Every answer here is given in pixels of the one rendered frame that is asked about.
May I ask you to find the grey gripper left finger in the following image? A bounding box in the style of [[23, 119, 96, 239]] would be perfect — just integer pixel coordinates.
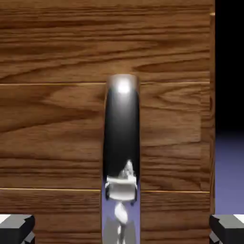
[[0, 213, 36, 244]]

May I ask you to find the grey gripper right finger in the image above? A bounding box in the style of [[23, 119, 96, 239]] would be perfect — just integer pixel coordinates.
[[209, 213, 244, 244]]

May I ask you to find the wooden cabinet door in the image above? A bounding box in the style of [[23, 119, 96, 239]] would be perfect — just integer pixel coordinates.
[[0, 188, 211, 244], [0, 82, 211, 193], [0, 0, 211, 85]]

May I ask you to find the wooden cabinet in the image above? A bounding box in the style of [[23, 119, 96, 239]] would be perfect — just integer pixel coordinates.
[[0, 0, 216, 244]]

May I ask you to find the curved shiny metal handle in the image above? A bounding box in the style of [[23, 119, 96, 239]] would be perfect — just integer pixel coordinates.
[[101, 73, 142, 244]]

